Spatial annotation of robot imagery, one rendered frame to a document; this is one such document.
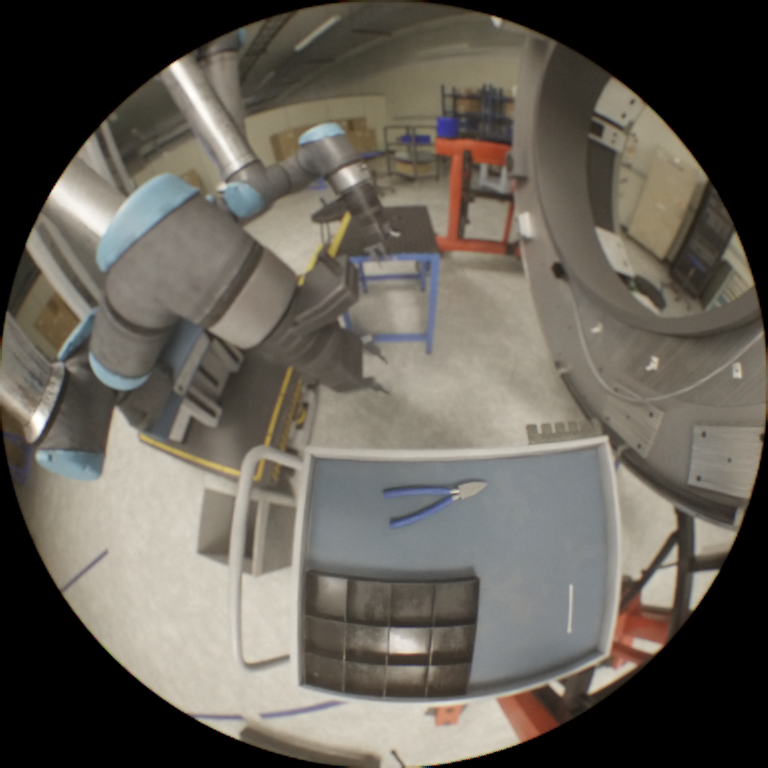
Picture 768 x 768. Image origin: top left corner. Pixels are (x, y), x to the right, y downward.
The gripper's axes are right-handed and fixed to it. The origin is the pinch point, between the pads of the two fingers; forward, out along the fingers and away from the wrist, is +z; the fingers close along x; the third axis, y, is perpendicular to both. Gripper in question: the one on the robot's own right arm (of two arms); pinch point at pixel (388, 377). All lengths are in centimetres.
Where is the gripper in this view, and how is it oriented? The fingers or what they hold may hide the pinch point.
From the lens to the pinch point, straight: 37.2
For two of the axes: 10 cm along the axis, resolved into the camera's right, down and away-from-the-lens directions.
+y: -8.8, 2.4, 4.1
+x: 0.6, 9.1, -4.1
